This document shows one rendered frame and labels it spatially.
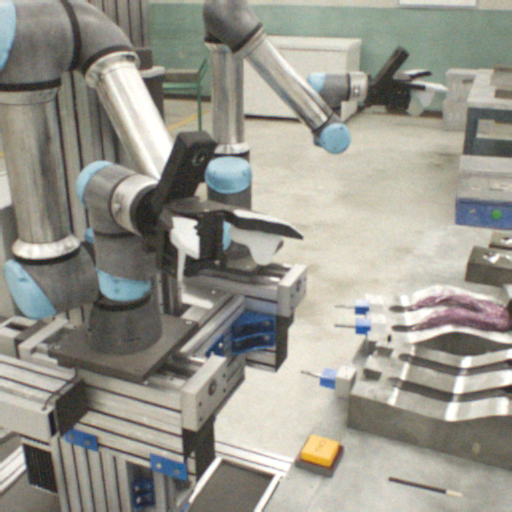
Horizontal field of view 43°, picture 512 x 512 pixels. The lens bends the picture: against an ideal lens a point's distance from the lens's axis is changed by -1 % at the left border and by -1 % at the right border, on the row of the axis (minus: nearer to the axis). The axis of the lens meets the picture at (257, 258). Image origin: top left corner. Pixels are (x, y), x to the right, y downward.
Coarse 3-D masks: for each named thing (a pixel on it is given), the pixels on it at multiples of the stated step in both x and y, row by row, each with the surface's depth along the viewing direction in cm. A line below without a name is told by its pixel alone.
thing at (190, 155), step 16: (176, 144) 74; (192, 144) 73; (208, 144) 75; (176, 160) 75; (192, 160) 75; (208, 160) 77; (160, 176) 78; (176, 176) 76; (192, 176) 78; (160, 192) 78; (176, 192) 78; (192, 192) 80; (160, 208) 79
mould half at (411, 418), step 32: (416, 352) 156; (384, 384) 143; (448, 384) 144; (480, 384) 141; (352, 416) 142; (384, 416) 139; (416, 416) 136; (448, 416) 134; (480, 416) 130; (448, 448) 135; (480, 448) 132
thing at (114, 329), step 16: (96, 304) 126; (128, 304) 125; (144, 304) 128; (96, 320) 127; (112, 320) 126; (128, 320) 126; (144, 320) 128; (160, 320) 134; (96, 336) 127; (112, 336) 126; (128, 336) 128; (144, 336) 128; (160, 336) 132; (112, 352) 127; (128, 352) 127
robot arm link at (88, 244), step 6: (90, 228) 125; (84, 234) 124; (90, 234) 121; (90, 240) 120; (84, 246) 120; (90, 246) 120; (90, 252) 119; (96, 264) 118; (96, 270) 118; (150, 282) 130; (150, 288) 129; (102, 294) 121; (144, 294) 127; (96, 300) 122; (102, 300) 125; (108, 300) 124; (114, 300) 124; (132, 300) 125; (138, 300) 126
